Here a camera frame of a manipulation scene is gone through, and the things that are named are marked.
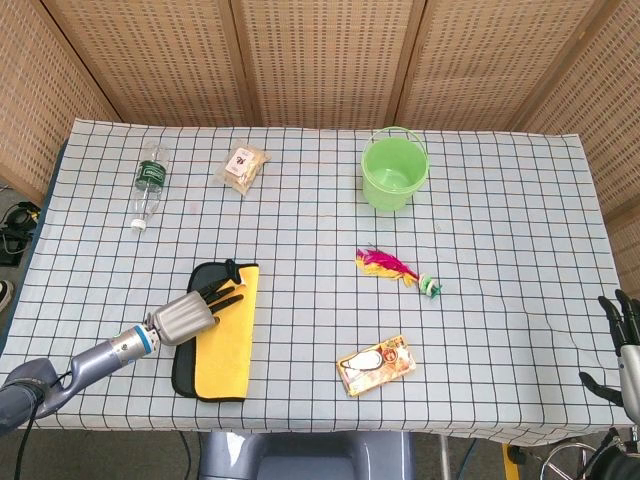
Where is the orange snack box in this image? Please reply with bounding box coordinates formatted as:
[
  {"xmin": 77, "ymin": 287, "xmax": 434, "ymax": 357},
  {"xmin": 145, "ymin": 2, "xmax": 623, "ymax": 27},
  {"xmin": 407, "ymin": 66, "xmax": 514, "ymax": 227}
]
[{"xmin": 336, "ymin": 335, "xmax": 417, "ymax": 399}]

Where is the white checkered tablecloth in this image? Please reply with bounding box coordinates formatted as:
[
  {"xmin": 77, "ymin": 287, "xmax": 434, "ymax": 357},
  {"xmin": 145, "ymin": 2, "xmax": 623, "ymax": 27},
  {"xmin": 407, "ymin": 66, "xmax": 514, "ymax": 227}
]
[{"xmin": 0, "ymin": 118, "xmax": 632, "ymax": 444}]

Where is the black equipment on floor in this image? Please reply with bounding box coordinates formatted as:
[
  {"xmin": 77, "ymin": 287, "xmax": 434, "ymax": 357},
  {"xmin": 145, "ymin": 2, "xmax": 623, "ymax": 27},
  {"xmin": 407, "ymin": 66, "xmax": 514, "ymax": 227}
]
[{"xmin": 0, "ymin": 199, "xmax": 42, "ymax": 267}]

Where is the pink yellow feather shuttlecock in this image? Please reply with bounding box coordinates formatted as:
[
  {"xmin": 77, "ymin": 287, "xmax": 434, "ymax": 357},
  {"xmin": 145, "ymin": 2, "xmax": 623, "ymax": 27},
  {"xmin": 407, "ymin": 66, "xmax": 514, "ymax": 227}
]
[{"xmin": 355, "ymin": 244, "xmax": 445, "ymax": 301}]

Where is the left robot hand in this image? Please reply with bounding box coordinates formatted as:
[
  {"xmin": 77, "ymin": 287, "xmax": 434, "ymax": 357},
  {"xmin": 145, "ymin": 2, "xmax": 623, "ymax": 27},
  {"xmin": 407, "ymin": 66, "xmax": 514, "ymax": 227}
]
[{"xmin": 147, "ymin": 258, "xmax": 250, "ymax": 347}]

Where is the grey plastic chair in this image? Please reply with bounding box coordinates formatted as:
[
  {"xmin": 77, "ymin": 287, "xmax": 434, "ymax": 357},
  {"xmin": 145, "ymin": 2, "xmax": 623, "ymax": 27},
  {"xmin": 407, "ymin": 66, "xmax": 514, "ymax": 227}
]
[{"xmin": 197, "ymin": 430, "xmax": 417, "ymax": 480}]

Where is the dark grey yellow cloth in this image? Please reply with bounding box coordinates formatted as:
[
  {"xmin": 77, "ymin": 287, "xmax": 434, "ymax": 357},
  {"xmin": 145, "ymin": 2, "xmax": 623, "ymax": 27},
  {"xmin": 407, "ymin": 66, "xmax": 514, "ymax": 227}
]
[{"xmin": 171, "ymin": 258, "xmax": 261, "ymax": 403}]

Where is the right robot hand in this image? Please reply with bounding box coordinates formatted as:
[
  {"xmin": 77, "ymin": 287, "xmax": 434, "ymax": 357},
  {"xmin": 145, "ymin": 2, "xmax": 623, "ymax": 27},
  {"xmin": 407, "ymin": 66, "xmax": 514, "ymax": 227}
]
[{"xmin": 578, "ymin": 288, "xmax": 640, "ymax": 419}]

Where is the clear plastic bottle green label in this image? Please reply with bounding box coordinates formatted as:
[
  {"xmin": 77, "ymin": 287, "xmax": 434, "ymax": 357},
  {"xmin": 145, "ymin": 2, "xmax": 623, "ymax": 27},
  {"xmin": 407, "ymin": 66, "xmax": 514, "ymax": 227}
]
[{"xmin": 130, "ymin": 141, "xmax": 172, "ymax": 232}]

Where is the black cable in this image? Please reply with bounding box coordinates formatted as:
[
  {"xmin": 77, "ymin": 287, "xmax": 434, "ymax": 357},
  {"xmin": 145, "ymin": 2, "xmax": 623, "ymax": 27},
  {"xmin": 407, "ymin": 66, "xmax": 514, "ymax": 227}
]
[{"xmin": 177, "ymin": 430, "xmax": 194, "ymax": 480}]

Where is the green plastic bucket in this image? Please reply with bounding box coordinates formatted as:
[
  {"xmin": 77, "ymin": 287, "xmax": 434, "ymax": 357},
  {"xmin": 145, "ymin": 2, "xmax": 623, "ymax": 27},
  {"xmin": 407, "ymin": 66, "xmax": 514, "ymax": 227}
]
[{"xmin": 361, "ymin": 126, "xmax": 431, "ymax": 215}]

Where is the clear bag of snacks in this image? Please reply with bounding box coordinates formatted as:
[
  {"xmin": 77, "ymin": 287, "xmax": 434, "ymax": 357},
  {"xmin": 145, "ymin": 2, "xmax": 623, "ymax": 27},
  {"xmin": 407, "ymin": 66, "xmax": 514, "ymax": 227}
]
[{"xmin": 214, "ymin": 140, "xmax": 273, "ymax": 198}]

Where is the metal wheel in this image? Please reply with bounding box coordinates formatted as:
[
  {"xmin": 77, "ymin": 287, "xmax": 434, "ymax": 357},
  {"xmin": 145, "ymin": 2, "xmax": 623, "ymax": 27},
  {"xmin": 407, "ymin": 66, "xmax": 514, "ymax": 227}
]
[{"xmin": 538, "ymin": 440, "xmax": 609, "ymax": 480}]

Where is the woven folding screen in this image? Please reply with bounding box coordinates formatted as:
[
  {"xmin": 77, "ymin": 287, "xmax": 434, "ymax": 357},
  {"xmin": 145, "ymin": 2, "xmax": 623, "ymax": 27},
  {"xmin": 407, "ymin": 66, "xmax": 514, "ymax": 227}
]
[{"xmin": 0, "ymin": 0, "xmax": 640, "ymax": 296}]

